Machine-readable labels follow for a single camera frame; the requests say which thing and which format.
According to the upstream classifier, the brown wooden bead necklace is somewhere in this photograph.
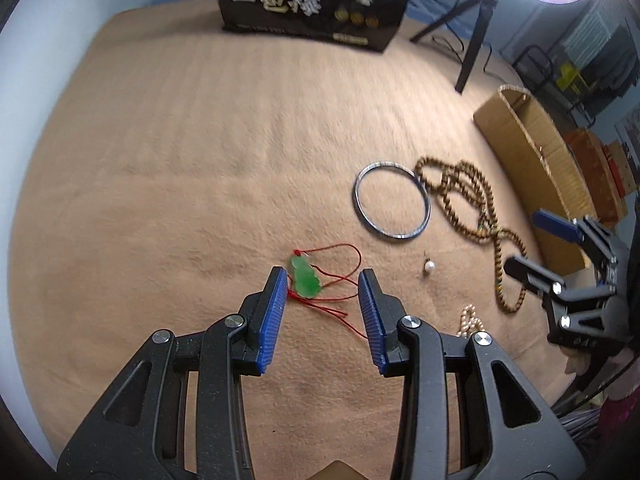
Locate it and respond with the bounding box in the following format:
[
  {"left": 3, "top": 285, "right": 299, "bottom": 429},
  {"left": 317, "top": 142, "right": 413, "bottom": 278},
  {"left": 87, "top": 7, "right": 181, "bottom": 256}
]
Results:
[{"left": 413, "top": 155, "right": 530, "bottom": 316}]

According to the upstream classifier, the orange covered bench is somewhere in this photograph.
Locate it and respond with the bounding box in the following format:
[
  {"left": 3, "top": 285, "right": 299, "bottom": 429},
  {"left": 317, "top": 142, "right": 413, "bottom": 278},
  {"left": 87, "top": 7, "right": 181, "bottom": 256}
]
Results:
[{"left": 563, "top": 128, "right": 639, "bottom": 229}]

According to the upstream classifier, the green jade pendant red cord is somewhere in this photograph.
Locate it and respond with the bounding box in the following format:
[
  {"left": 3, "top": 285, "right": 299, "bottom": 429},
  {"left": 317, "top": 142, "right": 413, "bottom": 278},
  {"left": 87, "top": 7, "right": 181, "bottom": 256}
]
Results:
[{"left": 286, "top": 242, "right": 371, "bottom": 340}]

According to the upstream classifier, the tan blanket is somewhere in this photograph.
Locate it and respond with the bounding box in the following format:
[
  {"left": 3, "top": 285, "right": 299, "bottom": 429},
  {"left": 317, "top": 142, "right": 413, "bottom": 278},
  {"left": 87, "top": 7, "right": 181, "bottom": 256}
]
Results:
[{"left": 9, "top": 1, "right": 570, "bottom": 452}]

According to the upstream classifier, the yellow box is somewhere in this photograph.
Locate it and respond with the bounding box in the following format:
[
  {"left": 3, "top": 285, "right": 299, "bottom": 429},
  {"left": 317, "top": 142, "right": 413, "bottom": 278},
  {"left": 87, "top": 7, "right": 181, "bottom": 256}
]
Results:
[{"left": 556, "top": 62, "right": 588, "bottom": 94}]

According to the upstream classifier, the brown cardboard box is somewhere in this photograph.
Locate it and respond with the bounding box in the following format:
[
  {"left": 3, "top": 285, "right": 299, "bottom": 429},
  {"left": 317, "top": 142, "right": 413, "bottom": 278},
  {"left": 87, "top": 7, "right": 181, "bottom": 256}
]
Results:
[{"left": 472, "top": 84, "right": 599, "bottom": 276}]

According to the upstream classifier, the silver blue bangle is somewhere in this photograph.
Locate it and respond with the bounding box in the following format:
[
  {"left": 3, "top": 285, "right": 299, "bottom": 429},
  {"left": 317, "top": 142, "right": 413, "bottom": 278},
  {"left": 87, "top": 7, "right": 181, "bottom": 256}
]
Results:
[{"left": 350, "top": 160, "right": 433, "bottom": 244}]

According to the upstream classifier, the pearl earring with stud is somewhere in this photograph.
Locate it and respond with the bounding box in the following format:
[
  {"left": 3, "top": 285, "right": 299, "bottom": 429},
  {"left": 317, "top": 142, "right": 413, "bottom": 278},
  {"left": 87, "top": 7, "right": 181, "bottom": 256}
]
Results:
[{"left": 423, "top": 256, "right": 436, "bottom": 275}]

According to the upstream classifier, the black power cable with switch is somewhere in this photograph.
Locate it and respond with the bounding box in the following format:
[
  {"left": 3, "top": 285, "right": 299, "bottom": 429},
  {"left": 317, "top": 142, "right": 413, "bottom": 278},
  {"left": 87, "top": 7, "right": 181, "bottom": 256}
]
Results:
[{"left": 430, "top": 34, "right": 522, "bottom": 86}]

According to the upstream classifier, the white pearl necklace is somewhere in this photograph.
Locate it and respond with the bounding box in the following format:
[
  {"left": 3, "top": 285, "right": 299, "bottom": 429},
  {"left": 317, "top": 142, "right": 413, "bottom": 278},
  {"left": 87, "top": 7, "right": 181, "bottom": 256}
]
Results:
[{"left": 455, "top": 302, "right": 487, "bottom": 339}]

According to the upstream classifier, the black clothes rack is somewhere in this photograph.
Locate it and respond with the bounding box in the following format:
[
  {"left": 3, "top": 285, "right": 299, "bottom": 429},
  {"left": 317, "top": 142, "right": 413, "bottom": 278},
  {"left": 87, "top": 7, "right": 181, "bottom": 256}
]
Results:
[{"left": 512, "top": 3, "right": 639, "bottom": 125}]

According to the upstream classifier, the black tripod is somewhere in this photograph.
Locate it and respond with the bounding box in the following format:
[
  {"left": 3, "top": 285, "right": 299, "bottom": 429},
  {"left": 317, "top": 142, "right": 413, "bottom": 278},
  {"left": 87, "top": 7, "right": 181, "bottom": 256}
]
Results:
[{"left": 409, "top": 0, "right": 498, "bottom": 94}]

